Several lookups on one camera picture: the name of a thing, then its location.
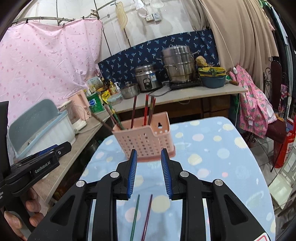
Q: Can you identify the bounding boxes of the blue bowl with vegetables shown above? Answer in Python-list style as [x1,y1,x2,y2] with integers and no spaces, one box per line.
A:
[198,67,226,88]

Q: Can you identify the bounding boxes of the pink dotted curtain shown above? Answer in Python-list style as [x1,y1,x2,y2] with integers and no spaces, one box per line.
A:
[0,17,104,126]

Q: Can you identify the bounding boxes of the red plastic stool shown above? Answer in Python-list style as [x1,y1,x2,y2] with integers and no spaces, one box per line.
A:
[273,118,295,168]

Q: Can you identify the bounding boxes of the hanging wooden board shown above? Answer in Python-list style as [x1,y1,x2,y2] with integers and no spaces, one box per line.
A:
[115,1,128,31]

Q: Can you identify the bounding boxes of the left hand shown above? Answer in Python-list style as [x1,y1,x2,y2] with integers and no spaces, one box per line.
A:
[3,187,45,240]

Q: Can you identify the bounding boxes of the pink floral garment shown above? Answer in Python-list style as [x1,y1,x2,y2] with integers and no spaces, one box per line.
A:
[229,65,277,138]

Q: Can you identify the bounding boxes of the wooden counter shelf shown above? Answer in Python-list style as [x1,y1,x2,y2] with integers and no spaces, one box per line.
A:
[32,82,248,204]

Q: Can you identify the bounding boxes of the navy patterned cloth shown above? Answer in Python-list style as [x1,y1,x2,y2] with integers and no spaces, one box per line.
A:
[98,29,220,87]

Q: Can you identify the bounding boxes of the beige curtain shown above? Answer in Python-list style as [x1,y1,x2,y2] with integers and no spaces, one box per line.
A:
[191,0,280,88]

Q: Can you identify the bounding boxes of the bright red chopstick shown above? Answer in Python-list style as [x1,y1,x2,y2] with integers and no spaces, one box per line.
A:
[144,94,149,126]
[151,97,156,120]

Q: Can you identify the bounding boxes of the wall power outlets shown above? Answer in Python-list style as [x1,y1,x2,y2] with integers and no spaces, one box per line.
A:
[145,13,162,23]

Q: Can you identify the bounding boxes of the light blue dotted tablecloth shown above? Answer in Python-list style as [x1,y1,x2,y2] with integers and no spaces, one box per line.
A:
[79,116,277,241]

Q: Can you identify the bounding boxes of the dark red chopstick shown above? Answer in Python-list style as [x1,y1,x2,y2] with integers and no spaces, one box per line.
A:
[105,106,120,129]
[130,95,137,129]
[141,194,153,241]

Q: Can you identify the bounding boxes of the green chopstick gold band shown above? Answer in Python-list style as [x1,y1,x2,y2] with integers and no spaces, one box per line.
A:
[108,104,124,130]

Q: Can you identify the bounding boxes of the small steel pot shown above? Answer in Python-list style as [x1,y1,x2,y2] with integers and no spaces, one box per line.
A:
[121,83,139,99]

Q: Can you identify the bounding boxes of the brown chopstick gold band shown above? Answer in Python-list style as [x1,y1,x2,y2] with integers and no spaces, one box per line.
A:
[147,96,154,125]

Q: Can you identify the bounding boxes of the pink electric kettle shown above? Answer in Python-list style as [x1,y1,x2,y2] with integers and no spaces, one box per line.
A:
[68,90,92,121]

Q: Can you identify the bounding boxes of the clear plastic food box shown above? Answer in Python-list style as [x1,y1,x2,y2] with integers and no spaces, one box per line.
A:
[107,93,123,105]

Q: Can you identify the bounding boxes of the pink perforated utensil holder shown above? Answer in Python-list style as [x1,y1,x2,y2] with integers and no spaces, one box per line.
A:
[112,112,176,162]

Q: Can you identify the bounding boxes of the white dish rack tub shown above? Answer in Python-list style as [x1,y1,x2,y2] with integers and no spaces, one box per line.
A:
[8,99,76,160]

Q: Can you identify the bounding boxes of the green detergent bottle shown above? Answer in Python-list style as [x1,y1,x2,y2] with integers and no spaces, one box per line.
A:
[87,92,104,113]

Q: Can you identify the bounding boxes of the stainless steel steamer pot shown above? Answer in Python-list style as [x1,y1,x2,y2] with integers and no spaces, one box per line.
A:
[161,45,195,84]

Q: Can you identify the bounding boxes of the black induction cooker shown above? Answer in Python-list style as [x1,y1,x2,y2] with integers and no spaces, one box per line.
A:
[169,79,202,90]

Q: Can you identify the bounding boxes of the silver rice cooker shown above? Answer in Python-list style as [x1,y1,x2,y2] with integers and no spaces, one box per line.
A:
[135,64,163,92]

